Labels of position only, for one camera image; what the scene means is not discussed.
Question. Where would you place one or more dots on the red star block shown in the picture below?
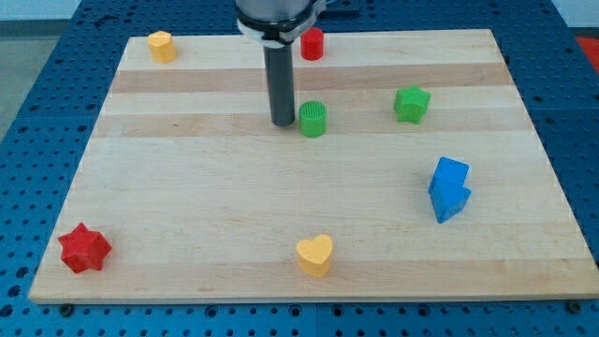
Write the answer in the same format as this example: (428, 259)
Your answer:
(84, 249)

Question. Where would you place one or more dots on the blue triangle block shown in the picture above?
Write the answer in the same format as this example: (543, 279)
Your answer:
(447, 198)

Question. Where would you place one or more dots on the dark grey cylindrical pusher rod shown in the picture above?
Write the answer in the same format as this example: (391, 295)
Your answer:
(279, 75)

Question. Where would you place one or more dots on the yellow heart block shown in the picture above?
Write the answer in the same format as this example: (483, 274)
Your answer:
(314, 255)

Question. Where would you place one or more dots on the yellow hexagon block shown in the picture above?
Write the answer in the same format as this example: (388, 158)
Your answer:
(161, 46)

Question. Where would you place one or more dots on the green cylinder block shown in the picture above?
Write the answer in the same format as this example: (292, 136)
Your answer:
(312, 119)

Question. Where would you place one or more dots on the light wooden board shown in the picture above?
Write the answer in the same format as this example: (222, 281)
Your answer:
(203, 199)

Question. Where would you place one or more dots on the green star block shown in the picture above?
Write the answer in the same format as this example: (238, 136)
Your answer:
(411, 104)

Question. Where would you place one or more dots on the red cylinder block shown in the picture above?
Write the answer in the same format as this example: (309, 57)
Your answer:
(312, 44)

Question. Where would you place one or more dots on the blue cube block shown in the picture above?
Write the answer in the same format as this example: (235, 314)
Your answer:
(450, 170)

